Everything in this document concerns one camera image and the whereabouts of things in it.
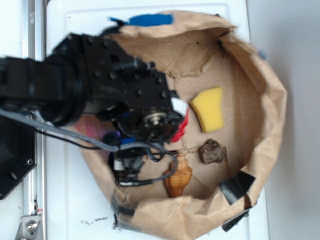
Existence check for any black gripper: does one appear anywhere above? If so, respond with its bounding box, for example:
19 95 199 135
96 57 188 187

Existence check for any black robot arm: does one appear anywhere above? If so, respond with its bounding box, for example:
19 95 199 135
0 34 188 187

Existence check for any dark green plastic pickle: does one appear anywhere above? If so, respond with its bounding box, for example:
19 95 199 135
102 131 122 148

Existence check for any yellow sponge piece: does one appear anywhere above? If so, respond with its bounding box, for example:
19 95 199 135
189 87 224 133

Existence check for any brown rock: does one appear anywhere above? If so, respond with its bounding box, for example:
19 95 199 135
198 138 227 165

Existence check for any orange plastic seashell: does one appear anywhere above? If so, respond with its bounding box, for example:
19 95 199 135
164 153 193 198

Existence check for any brown paper bag bin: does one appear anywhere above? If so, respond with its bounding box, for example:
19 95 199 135
81 11 287 240

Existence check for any white plastic tray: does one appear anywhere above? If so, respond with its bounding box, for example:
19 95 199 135
45 2 270 240

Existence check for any grey braided cable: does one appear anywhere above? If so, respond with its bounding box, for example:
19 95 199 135
0 109 120 153

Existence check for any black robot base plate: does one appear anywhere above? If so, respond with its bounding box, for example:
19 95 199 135
0 117 36 200

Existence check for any aluminium rail frame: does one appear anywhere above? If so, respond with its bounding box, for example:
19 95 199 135
16 0 48 240

